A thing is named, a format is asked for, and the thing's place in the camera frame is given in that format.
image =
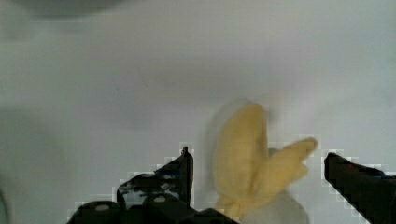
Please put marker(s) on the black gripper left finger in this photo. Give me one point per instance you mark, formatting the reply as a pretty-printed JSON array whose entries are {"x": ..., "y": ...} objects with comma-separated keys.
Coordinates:
[{"x": 161, "y": 197}]

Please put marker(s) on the yellow peeled toy banana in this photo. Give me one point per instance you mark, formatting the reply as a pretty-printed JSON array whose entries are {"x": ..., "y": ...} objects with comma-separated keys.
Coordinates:
[{"x": 246, "y": 175}]

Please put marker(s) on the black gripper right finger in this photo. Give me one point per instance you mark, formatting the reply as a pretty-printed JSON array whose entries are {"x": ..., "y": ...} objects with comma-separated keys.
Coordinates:
[{"x": 370, "y": 191}]

